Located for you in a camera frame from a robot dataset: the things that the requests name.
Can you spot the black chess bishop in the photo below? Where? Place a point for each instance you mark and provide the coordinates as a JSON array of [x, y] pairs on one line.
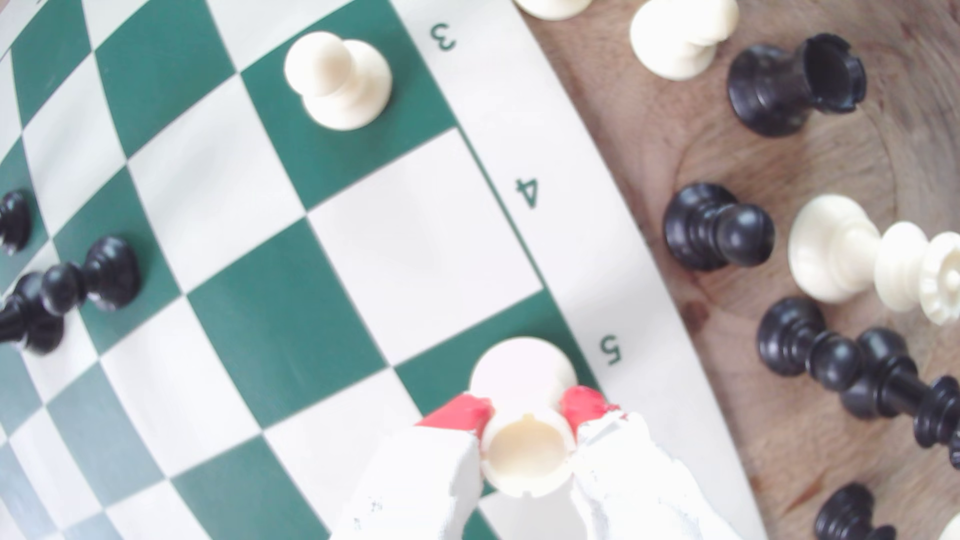
[[847, 514]]

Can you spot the black chess rook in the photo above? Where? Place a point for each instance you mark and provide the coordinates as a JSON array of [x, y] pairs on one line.
[[772, 90]]

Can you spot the green and white chess mat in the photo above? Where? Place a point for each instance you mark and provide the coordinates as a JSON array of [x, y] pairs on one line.
[[420, 240]]

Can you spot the white chess pawn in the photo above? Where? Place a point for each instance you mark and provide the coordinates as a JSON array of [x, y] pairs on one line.
[[345, 82], [553, 7], [675, 37]]

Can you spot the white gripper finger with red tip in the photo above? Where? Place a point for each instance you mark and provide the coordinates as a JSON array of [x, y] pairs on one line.
[[420, 487], [637, 487]]

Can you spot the white chess queen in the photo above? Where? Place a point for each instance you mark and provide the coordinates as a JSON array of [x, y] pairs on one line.
[[832, 251]]

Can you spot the black chess pawn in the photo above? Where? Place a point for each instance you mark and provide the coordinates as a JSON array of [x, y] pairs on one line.
[[791, 337], [109, 274], [705, 225], [13, 221]]

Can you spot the black chess king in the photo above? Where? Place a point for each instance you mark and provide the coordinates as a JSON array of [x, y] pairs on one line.
[[885, 375]]

